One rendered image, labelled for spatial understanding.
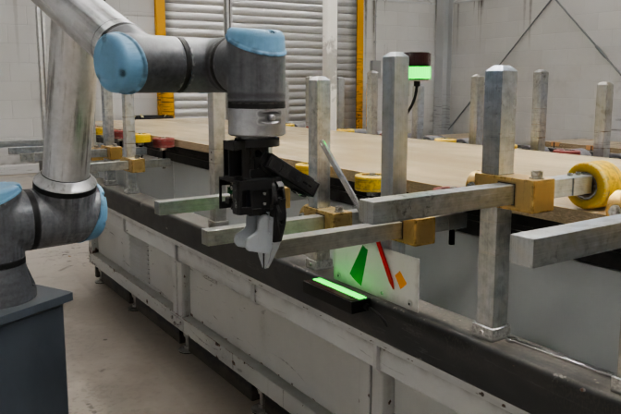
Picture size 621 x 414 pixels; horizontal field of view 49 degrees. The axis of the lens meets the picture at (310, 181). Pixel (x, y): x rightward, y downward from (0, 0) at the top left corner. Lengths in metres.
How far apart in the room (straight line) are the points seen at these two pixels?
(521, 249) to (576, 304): 0.61
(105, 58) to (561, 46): 9.46
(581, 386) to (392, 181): 0.49
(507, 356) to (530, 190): 0.26
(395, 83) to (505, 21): 9.78
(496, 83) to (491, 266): 0.29
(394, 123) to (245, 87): 0.35
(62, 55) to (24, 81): 7.41
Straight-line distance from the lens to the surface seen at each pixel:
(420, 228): 1.24
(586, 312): 1.31
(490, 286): 1.14
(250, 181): 1.04
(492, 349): 1.14
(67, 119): 1.68
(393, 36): 11.34
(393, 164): 1.27
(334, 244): 1.17
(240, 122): 1.04
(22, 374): 1.77
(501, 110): 1.09
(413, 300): 1.27
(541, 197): 1.06
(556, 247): 0.73
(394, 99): 1.26
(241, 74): 1.03
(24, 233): 1.73
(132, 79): 1.05
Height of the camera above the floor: 1.11
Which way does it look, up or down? 8 degrees down
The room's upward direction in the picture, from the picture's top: straight up
